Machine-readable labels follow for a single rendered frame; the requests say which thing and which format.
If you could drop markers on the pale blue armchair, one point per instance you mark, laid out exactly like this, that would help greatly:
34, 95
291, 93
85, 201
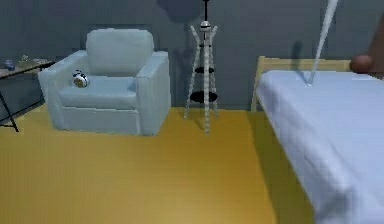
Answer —
110, 96

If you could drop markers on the white round alarm clock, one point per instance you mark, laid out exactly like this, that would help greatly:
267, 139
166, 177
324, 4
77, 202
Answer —
80, 80

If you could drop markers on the bed with white sheet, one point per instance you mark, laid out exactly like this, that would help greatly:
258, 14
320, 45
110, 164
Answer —
333, 133

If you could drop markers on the brown basketball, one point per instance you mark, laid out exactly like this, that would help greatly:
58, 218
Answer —
361, 63

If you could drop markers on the small pale green object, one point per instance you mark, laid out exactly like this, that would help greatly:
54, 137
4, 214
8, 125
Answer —
24, 58

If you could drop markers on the dark side table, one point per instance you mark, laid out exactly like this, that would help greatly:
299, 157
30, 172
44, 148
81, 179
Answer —
13, 86

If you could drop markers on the small blue object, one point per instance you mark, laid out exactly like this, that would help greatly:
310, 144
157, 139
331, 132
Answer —
10, 64

